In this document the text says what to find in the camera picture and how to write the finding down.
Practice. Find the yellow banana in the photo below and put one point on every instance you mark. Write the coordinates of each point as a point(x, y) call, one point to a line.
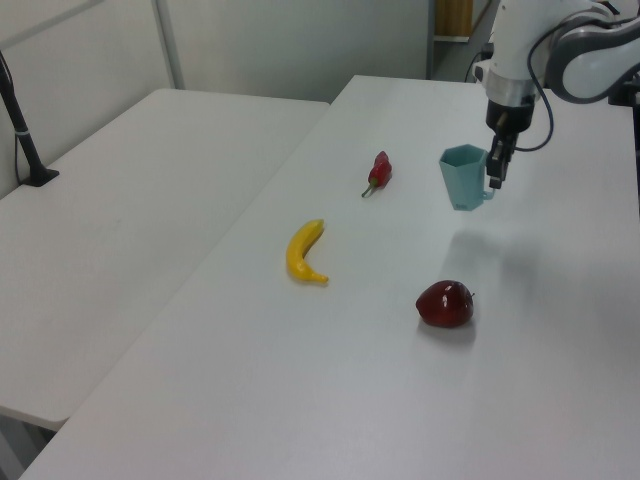
point(298, 252)

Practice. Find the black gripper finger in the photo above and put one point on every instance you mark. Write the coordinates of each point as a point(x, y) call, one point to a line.
point(509, 155)
point(495, 167)

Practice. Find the yellow wooden board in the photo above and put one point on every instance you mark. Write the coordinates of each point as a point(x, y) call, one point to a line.
point(453, 17)

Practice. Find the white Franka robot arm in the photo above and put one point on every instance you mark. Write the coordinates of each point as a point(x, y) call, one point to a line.
point(585, 55)

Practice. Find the black pole with base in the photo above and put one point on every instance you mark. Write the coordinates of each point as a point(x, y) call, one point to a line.
point(22, 135)

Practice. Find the teal hexagonal mug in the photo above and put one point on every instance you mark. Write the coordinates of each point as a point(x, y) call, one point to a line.
point(462, 182)

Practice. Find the dark red apple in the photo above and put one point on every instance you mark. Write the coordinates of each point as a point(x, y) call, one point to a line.
point(445, 305)

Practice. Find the black equipment behind arm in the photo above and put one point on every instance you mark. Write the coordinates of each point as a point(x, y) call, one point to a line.
point(627, 90)

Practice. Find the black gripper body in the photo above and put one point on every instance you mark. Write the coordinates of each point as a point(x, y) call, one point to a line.
point(510, 115)

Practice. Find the red chili pepper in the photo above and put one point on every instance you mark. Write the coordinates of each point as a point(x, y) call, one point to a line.
point(381, 171)

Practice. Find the grey metal frame post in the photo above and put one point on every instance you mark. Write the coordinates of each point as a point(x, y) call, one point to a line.
point(430, 40)
point(170, 45)

